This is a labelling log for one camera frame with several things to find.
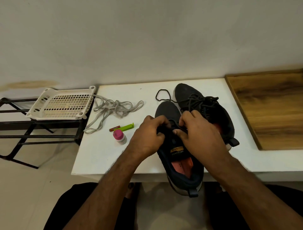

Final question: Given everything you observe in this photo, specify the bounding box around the person's left hand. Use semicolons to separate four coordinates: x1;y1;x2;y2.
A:
123;115;170;165

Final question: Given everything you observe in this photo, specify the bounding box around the person's right hand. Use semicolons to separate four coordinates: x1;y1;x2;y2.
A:
173;110;234;172

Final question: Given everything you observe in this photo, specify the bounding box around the black shoelace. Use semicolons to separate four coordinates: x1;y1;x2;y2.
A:
155;88;187;133
185;93;220;117

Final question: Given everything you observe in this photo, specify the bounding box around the dark sneaker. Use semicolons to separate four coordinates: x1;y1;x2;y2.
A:
154;100;205;198
174;82;241;150

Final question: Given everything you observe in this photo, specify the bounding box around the grey shoelaces bundle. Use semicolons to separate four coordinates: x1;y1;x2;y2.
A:
84;94;145;135

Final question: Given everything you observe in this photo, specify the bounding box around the person's right forearm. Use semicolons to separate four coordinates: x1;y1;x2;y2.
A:
211;154;303;230

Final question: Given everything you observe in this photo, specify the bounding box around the person's left forearm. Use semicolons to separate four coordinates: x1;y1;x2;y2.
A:
63;152;143;230

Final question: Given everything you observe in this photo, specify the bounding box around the person's bare foot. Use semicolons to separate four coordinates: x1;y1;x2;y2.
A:
124;183;141;201

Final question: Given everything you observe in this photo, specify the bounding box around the green marker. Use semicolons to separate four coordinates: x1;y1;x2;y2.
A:
118;123;135;132

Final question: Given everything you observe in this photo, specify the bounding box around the pink capped white bottle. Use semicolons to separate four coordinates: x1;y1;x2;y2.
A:
112;129;127;143

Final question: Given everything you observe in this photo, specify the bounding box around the wooden board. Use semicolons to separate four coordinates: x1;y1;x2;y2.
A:
225;70;303;151

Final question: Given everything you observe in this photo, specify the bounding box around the white perforated plastic tray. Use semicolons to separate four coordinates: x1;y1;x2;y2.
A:
26;85;97;120

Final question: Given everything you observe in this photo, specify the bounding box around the black metal rack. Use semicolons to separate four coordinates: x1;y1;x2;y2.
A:
0;96;95;170

